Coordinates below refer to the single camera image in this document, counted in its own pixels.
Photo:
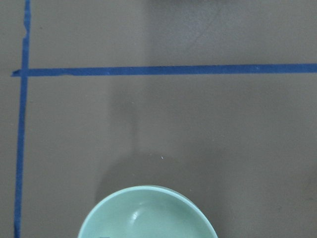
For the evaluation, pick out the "light green ceramic bowl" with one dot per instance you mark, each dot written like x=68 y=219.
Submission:
x=146 y=211

